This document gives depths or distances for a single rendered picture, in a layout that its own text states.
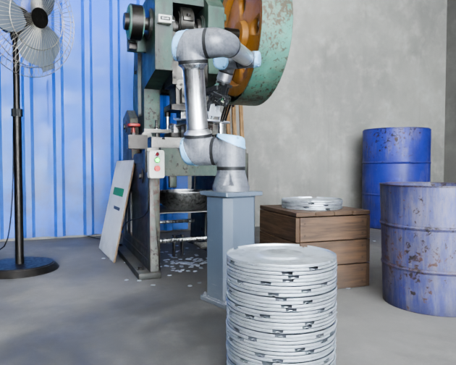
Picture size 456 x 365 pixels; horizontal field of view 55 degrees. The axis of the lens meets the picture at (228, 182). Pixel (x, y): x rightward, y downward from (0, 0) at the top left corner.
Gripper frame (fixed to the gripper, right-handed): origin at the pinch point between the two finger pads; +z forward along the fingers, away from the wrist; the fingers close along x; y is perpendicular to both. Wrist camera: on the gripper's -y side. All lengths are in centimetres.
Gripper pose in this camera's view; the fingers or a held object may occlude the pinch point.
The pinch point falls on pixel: (209, 118)
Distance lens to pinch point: 232.0
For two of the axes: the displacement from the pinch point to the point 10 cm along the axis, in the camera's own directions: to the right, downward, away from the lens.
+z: -2.9, 9.1, 2.9
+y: 6.9, 4.1, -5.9
